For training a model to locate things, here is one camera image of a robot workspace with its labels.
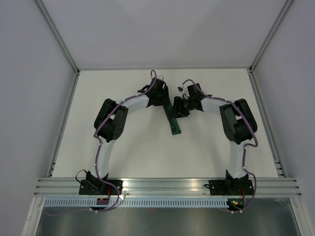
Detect dark green cloth napkin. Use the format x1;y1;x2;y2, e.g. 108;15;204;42
163;103;181;135

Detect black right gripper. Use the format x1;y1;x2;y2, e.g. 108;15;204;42
168;96;194;118

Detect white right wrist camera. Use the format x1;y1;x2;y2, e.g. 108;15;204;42
177;86;188;94

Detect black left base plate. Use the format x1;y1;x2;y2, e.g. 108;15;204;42
79;179;123;196

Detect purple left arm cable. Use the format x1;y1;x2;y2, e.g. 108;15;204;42
44;69;158;217

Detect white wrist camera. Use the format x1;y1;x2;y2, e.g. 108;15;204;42
177;86;188;94
150;75;164;81

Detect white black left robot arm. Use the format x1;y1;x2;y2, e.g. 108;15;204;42
79;77;168;195

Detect aluminium mounting rail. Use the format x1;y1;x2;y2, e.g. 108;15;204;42
33;177;302;198

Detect aluminium enclosure frame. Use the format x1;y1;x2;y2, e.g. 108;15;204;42
34;0;315;235

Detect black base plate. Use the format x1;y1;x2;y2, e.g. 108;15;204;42
203;179;254;196
79;179;123;196

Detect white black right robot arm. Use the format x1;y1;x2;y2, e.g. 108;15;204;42
173;84;258;196

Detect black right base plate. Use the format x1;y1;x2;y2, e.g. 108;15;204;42
203;179;254;196

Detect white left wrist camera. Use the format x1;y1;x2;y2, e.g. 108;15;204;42
150;75;164;81

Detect white slotted cable duct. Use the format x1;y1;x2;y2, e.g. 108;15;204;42
44;197;228;208

